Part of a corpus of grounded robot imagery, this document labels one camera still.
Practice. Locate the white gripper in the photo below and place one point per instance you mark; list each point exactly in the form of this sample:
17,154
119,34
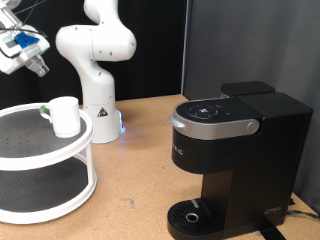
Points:
13,65

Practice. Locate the black Keurig coffee machine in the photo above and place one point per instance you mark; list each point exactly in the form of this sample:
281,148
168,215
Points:
253,160

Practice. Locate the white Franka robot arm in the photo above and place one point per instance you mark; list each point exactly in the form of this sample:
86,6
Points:
96,86

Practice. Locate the white two-tier turntable shelf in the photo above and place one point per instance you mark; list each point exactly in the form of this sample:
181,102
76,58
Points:
50,160

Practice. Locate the black backdrop curtain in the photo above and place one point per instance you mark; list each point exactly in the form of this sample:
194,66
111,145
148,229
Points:
156,66

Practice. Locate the clear water reservoir black lid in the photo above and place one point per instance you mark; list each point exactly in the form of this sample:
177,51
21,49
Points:
246,87

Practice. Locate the grey partition panel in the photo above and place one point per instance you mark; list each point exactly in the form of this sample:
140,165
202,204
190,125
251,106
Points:
283,50

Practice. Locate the black tape strip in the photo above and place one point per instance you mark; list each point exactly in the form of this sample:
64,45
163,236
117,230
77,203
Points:
271,231

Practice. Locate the blue camera mount bracket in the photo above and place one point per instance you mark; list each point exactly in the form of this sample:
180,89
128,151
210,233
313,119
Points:
26,39

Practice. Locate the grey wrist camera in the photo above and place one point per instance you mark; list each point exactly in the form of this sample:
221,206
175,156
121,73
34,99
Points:
10,45

